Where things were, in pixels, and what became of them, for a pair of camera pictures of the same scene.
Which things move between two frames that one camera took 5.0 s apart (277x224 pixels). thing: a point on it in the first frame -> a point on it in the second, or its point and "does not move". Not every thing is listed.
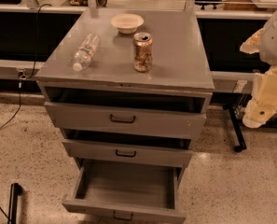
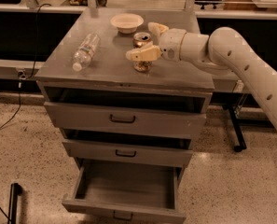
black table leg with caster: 237,128 does not move
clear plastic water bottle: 85,51 does not move
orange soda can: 143,51 does not move
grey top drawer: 126,111 does not move
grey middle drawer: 128,147 does not move
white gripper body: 275,42 -> 172,44
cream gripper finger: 253,44 -> 156,30
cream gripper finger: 256,114 -> 146,52
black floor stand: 16,190 does not move
